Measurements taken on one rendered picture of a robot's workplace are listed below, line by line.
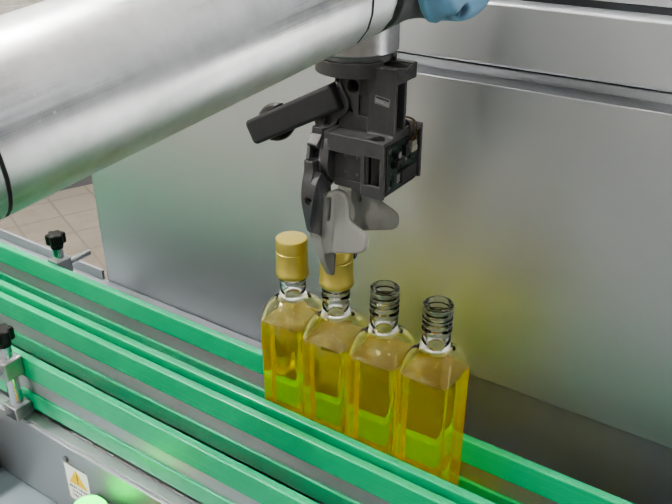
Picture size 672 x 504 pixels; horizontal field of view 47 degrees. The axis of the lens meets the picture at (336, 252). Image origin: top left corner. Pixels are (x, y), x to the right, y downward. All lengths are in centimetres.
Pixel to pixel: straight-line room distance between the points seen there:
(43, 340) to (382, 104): 65
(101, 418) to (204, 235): 31
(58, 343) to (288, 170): 40
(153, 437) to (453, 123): 47
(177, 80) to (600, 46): 47
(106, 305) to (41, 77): 85
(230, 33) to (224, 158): 68
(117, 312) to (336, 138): 57
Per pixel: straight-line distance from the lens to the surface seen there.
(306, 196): 70
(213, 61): 36
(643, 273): 78
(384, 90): 66
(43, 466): 110
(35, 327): 114
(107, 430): 97
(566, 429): 95
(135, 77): 34
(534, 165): 78
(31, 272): 129
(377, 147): 66
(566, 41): 75
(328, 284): 77
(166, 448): 89
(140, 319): 111
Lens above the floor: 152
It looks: 28 degrees down
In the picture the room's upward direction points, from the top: straight up
